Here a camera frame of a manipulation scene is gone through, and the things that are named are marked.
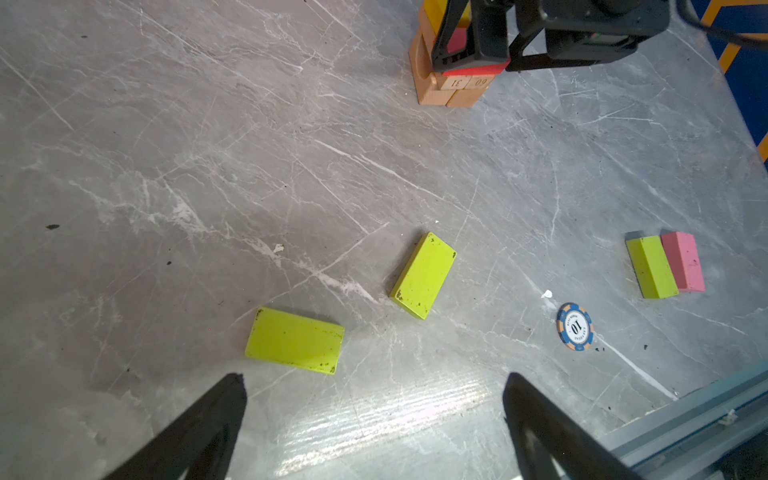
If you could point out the yellow wood block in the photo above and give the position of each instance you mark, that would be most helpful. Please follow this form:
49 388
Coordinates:
435 10

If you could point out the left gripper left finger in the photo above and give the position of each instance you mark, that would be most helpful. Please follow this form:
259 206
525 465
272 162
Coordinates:
199 444

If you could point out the aluminium rail frame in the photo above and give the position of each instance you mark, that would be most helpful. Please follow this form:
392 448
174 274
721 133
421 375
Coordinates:
718 431

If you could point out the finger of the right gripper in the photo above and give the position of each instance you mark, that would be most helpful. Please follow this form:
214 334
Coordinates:
531 20
444 60

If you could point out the printed natural wood plank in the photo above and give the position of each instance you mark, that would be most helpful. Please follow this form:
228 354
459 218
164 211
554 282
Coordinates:
451 82

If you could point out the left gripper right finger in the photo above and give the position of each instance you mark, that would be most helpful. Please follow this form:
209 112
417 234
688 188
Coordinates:
546 440

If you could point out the green block beside red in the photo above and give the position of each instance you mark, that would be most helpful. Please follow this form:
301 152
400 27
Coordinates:
419 284

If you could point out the plain natural wood plank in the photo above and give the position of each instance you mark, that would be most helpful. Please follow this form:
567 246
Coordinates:
481 82

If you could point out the green block beside pink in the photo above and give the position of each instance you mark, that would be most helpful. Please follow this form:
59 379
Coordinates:
652 268

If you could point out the blue poker chip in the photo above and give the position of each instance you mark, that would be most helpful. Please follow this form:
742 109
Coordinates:
575 327

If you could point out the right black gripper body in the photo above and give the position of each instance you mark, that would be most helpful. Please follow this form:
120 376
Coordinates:
606 31

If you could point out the wooden arch block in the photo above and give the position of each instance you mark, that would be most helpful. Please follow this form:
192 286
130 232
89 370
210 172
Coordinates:
465 98
428 84

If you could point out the pink wood block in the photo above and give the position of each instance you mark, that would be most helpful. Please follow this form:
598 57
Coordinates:
682 255

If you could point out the lone green wood block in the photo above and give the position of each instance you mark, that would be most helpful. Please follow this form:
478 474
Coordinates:
295 341

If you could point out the red wood block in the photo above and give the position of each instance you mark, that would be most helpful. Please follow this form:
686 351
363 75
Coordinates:
457 42

